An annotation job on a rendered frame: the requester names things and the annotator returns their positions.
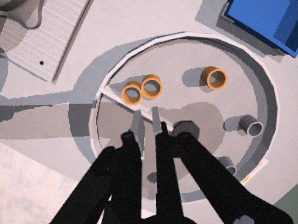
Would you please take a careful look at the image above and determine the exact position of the blue shallow tray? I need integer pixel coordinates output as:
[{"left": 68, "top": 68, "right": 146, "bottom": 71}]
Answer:
[{"left": 218, "top": 0, "right": 298, "bottom": 58}]

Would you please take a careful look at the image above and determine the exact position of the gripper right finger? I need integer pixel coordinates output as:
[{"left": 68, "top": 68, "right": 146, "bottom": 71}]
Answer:
[{"left": 152, "top": 106, "right": 294, "bottom": 224}]

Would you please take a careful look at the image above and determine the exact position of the bronze bushing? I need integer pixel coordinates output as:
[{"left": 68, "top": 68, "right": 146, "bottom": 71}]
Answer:
[
  {"left": 201, "top": 66, "right": 227, "bottom": 90},
  {"left": 121, "top": 81, "right": 143, "bottom": 105},
  {"left": 141, "top": 74, "right": 162, "bottom": 99}
]

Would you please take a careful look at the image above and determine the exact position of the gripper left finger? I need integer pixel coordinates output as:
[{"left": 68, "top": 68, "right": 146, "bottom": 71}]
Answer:
[{"left": 49, "top": 110, "right": 145, "bottom": 224}]

